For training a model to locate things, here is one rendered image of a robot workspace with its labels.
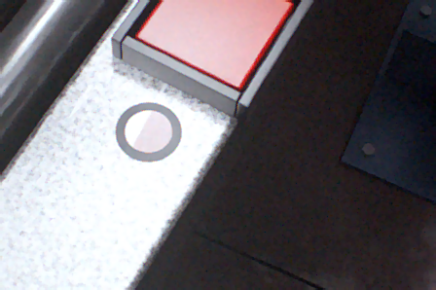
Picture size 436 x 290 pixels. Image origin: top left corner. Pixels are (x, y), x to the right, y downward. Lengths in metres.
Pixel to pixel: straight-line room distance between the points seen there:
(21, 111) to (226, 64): 0.10
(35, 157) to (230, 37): 0.11
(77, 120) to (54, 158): 0.02
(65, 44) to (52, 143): 0.06
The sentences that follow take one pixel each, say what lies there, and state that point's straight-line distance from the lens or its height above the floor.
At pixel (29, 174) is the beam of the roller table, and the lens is 0.42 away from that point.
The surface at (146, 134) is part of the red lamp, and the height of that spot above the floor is 0.92.
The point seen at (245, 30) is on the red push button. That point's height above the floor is 0.93.
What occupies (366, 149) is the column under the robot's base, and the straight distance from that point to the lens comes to 1.45.
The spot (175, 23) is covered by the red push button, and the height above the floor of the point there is 0.93.
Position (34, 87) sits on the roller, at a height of 0.91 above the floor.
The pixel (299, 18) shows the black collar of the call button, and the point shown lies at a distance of 0.44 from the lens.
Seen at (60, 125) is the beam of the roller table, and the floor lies 0.92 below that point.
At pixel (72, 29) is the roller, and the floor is 0.91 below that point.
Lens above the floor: 1.29
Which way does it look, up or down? 64 degrees down
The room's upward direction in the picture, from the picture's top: 7 degrees clockwise
